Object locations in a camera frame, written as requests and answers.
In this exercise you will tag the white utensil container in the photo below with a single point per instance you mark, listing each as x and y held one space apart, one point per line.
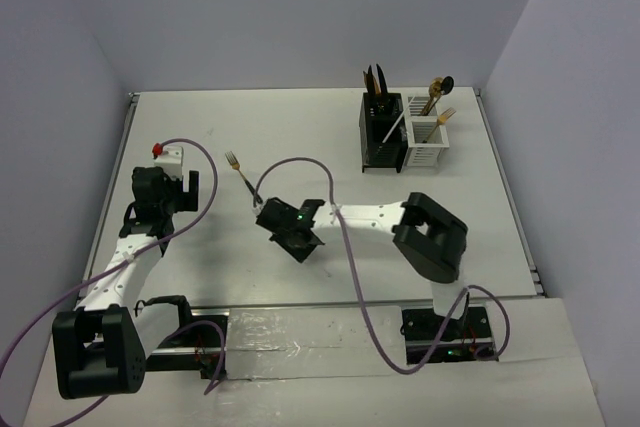
419 154

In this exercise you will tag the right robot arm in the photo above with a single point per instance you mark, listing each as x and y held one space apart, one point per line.
429 237

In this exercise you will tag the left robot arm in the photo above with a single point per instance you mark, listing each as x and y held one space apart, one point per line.
101 346

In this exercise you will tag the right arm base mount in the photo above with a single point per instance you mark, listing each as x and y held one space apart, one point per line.
465 340

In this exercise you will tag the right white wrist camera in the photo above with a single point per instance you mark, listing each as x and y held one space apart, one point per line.
258 207

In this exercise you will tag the black utensil container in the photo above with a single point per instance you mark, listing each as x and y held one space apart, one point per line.
374 122

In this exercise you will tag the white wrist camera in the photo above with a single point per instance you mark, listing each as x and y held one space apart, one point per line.
258 207
169 159

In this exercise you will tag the white fork green handle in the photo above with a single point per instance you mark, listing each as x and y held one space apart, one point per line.
440 121

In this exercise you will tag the black spoon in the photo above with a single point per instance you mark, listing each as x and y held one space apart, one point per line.
447 86

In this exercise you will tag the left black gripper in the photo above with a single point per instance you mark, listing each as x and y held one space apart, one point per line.
187 201

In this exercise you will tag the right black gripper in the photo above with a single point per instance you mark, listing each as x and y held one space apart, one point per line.
300 253

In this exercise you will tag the black steak knife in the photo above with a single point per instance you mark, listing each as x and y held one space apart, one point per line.
370 71
382 81

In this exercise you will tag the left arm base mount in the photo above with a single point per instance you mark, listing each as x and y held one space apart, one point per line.
197 349

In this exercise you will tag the gold fork green handle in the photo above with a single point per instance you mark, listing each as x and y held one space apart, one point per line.
236 166

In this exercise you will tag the silver tape sheet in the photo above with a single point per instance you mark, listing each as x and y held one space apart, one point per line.
279 344

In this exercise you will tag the gold spoon green handle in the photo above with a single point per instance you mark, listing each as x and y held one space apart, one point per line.
435 93

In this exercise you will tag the gold knife green handle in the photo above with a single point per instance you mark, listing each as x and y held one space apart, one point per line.
377 88
368 83

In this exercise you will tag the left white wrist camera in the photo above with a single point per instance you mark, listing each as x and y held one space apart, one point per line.
169 159

